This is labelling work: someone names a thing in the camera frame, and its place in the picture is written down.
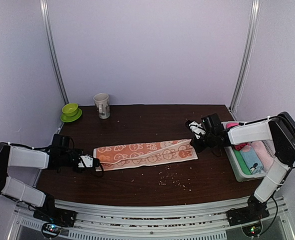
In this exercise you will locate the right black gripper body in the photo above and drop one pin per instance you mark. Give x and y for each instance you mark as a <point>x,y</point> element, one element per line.
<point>209,142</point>

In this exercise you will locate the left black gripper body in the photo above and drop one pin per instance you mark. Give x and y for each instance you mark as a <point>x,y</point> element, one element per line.
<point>80,170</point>

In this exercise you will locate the pink microfiber towel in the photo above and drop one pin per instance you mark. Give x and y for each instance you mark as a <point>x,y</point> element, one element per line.
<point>231,124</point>

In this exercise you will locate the orange patterned towel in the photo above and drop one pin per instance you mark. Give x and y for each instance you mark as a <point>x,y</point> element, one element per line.
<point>135,155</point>

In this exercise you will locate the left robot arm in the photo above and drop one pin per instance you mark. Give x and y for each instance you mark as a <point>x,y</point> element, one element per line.
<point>60,153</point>

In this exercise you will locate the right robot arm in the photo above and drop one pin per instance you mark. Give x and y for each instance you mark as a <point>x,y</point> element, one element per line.
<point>282,127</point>

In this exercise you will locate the blue cartoon rolled towel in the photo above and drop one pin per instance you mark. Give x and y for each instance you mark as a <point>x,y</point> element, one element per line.
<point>251,159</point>

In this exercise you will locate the white plastic basket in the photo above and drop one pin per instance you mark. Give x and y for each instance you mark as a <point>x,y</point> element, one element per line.
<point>245,134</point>

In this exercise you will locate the green rolled towel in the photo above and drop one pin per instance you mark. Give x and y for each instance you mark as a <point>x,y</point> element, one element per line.
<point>241,162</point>

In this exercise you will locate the green plastic plate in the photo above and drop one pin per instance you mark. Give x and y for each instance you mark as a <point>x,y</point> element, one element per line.
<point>68,119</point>

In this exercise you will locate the light pink rolled towel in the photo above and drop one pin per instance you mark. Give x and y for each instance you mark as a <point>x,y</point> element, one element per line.
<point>262,154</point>

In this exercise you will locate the green plastic bowl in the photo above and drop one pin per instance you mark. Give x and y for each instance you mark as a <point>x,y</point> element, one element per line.
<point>70,109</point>

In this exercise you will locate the beige ceramic mug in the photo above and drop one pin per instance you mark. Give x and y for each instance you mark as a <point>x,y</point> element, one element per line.
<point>102,103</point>

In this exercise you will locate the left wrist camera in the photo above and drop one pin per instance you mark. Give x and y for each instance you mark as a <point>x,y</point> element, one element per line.
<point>87,161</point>

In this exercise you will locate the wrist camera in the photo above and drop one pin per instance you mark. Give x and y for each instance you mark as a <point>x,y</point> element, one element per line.
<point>87,161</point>
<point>209,124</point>

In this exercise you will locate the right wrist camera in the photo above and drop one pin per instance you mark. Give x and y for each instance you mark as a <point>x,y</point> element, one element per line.
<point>209,124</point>

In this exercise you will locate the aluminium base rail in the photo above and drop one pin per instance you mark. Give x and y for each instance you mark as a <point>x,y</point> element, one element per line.
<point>204,221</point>

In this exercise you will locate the right aluminium frame post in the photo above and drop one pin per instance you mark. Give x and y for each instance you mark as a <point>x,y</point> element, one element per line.
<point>245,61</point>

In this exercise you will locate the aluminium frame post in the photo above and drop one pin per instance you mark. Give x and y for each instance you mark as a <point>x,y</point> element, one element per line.
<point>52,50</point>
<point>245,61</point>

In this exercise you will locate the left aluminium frame post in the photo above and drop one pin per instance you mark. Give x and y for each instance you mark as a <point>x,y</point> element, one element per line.
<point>52,50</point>

